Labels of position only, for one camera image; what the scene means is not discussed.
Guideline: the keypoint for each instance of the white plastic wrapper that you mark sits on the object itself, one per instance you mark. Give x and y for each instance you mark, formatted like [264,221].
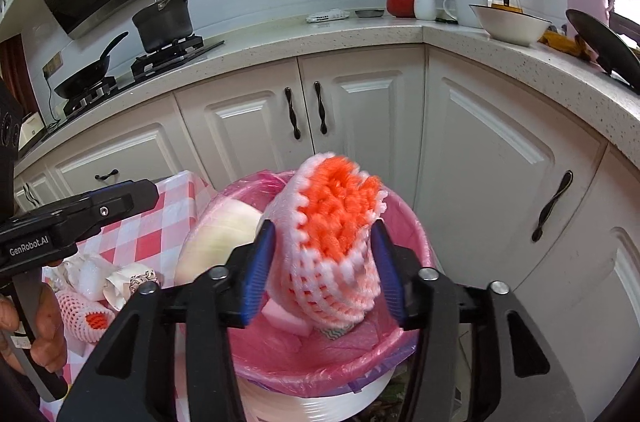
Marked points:
[65,272]

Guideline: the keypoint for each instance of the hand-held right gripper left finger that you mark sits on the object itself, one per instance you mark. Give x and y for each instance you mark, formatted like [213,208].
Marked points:
[257,272]

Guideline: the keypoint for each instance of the crumpled patterned paper cup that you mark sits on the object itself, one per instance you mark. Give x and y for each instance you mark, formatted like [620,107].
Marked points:
[127,287]

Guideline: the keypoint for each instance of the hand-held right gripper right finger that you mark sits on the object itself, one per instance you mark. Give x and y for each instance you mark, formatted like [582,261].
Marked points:
[387,272]

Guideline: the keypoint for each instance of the red white checkered tablecloth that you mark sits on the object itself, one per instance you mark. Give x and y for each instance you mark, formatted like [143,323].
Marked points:
[150,232]

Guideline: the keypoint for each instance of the black frying pan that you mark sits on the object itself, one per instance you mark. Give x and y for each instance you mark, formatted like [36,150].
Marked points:
[82,80]

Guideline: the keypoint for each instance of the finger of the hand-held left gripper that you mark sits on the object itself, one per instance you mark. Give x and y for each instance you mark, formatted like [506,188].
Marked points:
[115,207]

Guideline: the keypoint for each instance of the pink foam fruit net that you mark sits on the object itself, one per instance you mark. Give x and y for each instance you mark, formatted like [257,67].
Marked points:
[80,312]

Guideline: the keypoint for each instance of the black gas stove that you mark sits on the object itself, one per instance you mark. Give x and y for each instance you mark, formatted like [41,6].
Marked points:
[165,55]

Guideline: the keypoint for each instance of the orange white foam fruit net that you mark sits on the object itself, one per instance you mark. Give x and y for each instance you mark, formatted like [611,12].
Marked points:
[325,212]

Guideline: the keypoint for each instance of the white countertop appliance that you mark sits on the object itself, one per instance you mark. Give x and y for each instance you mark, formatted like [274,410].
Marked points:
[31,130]

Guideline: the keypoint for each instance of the white enamel bowl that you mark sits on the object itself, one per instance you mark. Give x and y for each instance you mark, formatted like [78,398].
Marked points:
[510,30]

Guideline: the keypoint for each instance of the white ceramic jar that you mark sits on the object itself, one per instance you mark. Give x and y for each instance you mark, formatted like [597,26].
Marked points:
[425,5]

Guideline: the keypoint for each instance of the black pot with lid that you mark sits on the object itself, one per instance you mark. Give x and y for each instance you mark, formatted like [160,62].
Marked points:
[162,22]

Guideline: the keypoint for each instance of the white bin pink bag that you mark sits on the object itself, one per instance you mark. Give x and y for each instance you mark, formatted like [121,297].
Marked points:
[320,362]

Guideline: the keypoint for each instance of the white mug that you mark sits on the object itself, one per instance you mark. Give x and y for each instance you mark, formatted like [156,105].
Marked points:
[462,10]

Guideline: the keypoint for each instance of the patterned wrapper scrap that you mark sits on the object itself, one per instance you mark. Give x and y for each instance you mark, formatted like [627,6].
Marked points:
[337,333]

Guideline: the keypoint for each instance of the small white packet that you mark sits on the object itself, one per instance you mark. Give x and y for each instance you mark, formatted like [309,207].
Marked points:
[327,16]

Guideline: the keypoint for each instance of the cream round container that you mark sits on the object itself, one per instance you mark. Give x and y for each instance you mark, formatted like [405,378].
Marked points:
[220,242]

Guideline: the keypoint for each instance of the white corner cabinet door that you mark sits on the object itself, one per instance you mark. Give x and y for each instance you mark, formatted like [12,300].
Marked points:
[500,162]

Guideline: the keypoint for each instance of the white cabinet drawer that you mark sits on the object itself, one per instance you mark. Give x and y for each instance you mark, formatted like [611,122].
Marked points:
[130,152]

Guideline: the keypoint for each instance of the black round pan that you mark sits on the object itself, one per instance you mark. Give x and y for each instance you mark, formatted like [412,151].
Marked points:
[600,37]

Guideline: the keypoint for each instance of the yellow package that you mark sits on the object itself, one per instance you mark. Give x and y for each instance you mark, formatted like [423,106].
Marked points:
[562,42]

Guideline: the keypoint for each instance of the small metal dish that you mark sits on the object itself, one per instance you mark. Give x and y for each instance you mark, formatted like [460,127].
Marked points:
[370,13]

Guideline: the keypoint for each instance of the person's left hand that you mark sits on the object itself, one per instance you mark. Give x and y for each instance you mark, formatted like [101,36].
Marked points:
[50,327]

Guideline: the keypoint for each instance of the red lidded pot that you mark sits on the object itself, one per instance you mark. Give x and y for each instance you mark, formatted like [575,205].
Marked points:
[401,2]

